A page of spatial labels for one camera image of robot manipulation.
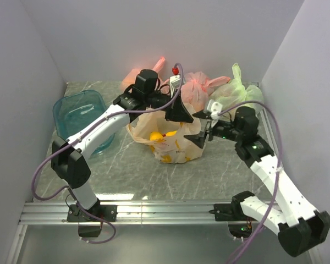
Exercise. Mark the green tied bag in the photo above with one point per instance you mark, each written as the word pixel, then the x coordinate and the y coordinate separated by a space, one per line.
pixel 234 92

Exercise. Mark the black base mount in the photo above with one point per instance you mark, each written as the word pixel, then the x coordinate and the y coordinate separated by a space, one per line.
pixel 239 225
pixel 91 222

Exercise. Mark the middle pink tied bag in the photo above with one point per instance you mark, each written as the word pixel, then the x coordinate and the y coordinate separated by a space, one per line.
pixel 198 87

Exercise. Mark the left pink tied bag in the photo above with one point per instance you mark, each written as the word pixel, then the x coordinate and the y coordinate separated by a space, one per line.
pixel 145 81

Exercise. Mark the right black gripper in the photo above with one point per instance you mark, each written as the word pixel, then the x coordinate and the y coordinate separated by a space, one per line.
pixel 198 139

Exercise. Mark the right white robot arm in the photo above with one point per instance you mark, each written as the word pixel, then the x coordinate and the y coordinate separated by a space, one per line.
pixel 298 225

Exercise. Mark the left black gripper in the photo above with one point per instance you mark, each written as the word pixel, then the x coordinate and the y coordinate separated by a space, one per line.
pixel 177 112

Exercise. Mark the teal plastic tray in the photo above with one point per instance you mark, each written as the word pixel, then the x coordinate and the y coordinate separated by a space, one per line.
pixel 75 112

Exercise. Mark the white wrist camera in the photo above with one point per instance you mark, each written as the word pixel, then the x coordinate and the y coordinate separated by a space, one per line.
pixel 174 83
pixel 212 109

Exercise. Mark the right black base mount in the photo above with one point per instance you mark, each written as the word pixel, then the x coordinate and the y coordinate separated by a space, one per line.
pixel 239 225

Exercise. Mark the orange printed plastic bag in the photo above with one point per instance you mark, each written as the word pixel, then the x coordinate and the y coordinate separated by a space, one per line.
pixel 173 149

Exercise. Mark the yellow fake lemon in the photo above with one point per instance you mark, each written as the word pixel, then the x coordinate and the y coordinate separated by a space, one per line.
pixel 156 136

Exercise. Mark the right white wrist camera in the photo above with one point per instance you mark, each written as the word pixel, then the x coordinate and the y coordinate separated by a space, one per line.
pixel 212 109

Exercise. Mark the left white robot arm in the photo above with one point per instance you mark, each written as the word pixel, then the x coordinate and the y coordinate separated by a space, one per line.
pixel 69 157

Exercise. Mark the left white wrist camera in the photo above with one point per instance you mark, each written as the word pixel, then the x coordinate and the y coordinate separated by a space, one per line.
pixel 174 83

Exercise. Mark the pink tied bag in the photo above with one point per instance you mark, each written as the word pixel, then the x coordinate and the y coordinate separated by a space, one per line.
pixel 198 87
pixel 145 81

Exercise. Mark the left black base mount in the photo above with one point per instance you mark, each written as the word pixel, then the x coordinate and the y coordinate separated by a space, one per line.
pixel 91 222

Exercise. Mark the aluminium rail frame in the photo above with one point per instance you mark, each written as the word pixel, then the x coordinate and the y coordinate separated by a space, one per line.
pixel 163 209

